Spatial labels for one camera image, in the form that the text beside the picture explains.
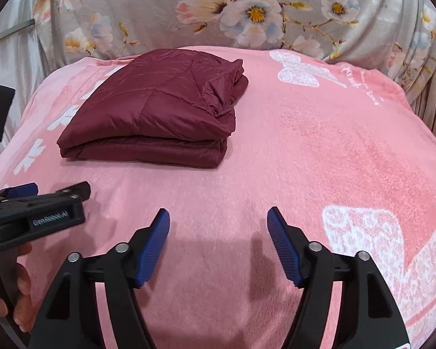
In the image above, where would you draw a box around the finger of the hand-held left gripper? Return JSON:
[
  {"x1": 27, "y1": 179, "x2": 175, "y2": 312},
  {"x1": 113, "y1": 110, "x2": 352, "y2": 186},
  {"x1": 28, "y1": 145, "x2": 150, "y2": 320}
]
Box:
[
  {"x1": 0, "y1": 182, "x2": 39, "y2": 202},
  {"x1": 40, "y1": 181, "x2": 92, "y2": 204}
]

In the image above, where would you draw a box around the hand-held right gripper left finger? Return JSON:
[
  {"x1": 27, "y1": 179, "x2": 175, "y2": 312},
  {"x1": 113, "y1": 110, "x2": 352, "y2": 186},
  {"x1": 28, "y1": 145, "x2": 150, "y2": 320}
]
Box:
[{"x1": 29, "y1": 208, "x2": 171, "y2": 349}]

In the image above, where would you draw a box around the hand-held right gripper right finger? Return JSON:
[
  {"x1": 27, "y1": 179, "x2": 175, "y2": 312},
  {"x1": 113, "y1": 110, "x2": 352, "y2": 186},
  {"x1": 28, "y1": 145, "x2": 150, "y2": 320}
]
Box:
[{"x1": 267, "y1": 206, "x2": 412, "y2": 349}]

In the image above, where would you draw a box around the maroon quilted puffer jacket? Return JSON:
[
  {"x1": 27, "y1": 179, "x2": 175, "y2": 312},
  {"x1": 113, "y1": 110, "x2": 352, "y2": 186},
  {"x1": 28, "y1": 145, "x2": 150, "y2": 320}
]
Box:
[{"x1": 57, "y1": 48, "x2": 249, "y2": 170}]

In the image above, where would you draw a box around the person's left hand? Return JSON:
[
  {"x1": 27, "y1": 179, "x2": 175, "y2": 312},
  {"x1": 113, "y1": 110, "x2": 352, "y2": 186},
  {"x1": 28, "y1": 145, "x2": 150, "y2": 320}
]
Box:
[{"x1": 0, "y1": 242, "x2": 34, "y2": 333}]

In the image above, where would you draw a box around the pink printed blanket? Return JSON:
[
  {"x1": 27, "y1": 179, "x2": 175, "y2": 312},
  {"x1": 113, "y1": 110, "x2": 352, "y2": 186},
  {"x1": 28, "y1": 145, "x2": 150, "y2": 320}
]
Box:
[{"x1": 0, "y1": 45, "x2": 436, "y2": 349}]

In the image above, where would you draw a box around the plain lilac cloth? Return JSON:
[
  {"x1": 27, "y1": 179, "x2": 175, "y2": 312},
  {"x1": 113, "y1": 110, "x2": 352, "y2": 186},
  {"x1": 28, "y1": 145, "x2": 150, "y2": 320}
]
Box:
[{"x1": 0, "y1": 0, "x2": 53, "y2": 161}]

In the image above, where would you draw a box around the grey metal bar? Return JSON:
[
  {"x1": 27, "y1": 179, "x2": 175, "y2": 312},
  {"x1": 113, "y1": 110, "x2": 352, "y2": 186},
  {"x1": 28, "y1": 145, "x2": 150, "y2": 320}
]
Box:
[{"x1": 0, "y1": 20, "x2": 36, "y2": 49}]

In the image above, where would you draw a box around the grey floral cloth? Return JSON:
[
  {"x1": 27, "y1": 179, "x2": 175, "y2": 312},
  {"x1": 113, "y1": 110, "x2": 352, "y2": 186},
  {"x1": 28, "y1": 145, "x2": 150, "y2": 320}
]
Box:
[{"x1": 33, "y1": 0, "x2": 436, "y2": 131}]

